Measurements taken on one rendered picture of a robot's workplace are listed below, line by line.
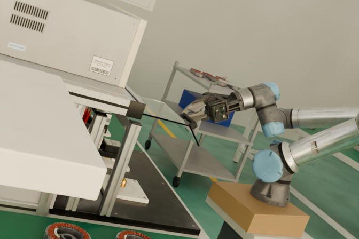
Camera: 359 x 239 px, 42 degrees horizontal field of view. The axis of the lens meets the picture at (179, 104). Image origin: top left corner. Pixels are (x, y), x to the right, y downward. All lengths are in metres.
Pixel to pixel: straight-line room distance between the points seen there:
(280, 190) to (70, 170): 1.44
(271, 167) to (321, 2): 6.85
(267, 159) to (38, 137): 1.25
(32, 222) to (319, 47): 7.56
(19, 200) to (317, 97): 7.74
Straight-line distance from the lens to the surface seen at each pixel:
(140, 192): 1.58
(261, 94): 1.68
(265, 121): 1.68
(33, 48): 1.32
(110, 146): 1.48
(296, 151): 1.65
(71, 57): 1.33
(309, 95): 8.65
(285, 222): 1.80
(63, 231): 1.24
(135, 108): 1.26
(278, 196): 1.83
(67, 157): 0.45
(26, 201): 1.32
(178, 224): 1.49
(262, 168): 1.67
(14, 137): 0.47
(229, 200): 1.79
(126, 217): 1.42
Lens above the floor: 1.36
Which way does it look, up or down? 10 degrees down
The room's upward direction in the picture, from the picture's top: 20 degrees clockwise
